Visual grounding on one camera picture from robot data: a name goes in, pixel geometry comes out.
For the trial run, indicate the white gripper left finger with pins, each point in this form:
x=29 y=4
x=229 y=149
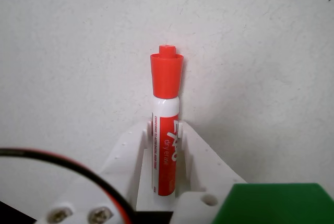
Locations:
x=122 y=161

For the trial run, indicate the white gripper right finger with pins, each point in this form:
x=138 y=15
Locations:
x=211 y=166

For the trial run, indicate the red dry erase marker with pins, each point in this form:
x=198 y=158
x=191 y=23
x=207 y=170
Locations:
x=167 y=83

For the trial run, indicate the green plastic block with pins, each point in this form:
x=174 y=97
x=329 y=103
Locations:
x=274 y=204

